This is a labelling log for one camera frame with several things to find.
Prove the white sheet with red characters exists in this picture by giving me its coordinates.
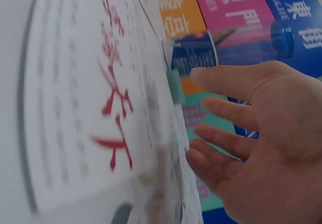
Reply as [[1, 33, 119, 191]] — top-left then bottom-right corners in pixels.
[[22, 0, 177, 216]]

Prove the colourful printed game board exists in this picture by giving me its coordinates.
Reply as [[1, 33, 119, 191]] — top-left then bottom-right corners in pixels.
[[154, 0, 322, 224]]

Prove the mint green small block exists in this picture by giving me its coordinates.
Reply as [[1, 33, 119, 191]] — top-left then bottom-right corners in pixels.
[[166, 69, 186, 106]]

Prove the blue round game piece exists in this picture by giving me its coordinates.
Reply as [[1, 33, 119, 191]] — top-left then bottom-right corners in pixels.
[[270, 22, 295, 58]]

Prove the person's right hand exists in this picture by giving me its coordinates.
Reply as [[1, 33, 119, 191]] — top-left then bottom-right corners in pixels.
[[186, 59, 322, 224]]

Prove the white sheet with grey print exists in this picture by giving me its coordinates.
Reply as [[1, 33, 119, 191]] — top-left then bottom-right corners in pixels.
[[123, 0, 204, 224]]

